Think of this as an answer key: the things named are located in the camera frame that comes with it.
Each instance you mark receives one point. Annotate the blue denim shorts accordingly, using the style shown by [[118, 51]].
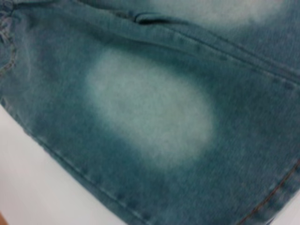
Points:
[[150, 117]]

